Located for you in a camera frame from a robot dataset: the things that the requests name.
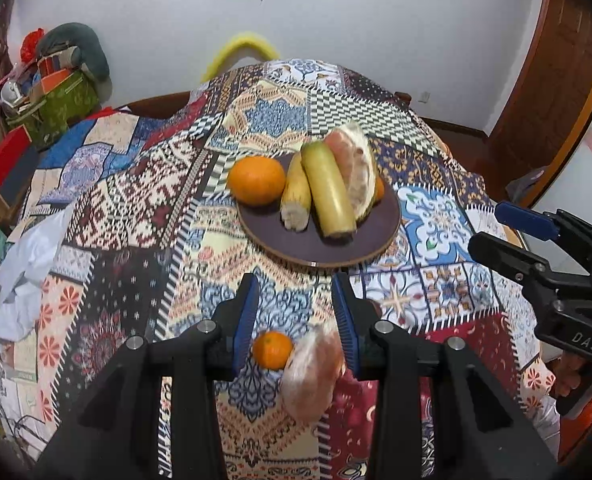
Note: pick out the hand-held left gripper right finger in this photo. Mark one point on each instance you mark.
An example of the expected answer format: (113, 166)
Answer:
(347, 325)

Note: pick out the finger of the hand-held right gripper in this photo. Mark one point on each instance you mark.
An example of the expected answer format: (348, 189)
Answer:
(506, 255)
(526, 219)

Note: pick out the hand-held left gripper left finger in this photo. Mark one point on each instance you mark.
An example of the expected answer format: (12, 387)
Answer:
(246, 325)

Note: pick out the small tangerine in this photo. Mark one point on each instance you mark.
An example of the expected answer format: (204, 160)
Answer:
(272, 350)

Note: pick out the small peeled pomelo segment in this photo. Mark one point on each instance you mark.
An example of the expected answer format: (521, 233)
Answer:
(311, 380)

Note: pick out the purple round plate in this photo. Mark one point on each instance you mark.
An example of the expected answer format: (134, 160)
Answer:
(321, 247)

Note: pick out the large orange with stem dimple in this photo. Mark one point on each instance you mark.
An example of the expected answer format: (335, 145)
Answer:
(380, 190)

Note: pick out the corn cob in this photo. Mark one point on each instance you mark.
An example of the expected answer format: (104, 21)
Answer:
(296, 195)

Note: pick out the large smooth orange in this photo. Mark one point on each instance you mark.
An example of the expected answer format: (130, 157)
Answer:
(256, 180)

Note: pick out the large peeled pomelo piece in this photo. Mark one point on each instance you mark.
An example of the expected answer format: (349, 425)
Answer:
(356, 165)

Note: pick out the person's right hand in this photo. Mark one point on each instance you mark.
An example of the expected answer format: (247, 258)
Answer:
(568, 377)

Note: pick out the grey cloth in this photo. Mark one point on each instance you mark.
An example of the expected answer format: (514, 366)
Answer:
(526, 187)

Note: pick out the wooden door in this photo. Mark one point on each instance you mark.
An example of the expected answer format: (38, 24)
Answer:
(561, 75)

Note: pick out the patchwork printed blanket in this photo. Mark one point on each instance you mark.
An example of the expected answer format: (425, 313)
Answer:
(141, 200)

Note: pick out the white cloth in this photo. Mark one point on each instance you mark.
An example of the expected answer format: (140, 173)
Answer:
(26, 270)

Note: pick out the green storage box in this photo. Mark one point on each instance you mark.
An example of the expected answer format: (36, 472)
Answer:
(61, 107)

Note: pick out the red box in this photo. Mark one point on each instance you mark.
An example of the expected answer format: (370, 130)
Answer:
(3, 160)

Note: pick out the orange cardboard box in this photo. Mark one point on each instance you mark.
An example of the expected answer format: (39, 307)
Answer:
(58, 80)

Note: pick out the red plastic bag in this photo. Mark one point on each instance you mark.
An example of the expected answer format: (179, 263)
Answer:
(30, 45)

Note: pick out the white wall socket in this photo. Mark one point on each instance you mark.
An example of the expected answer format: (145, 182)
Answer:
(425, 96)

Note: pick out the dark wooden bed frame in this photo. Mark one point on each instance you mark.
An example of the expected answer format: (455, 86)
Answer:
(161, 102)

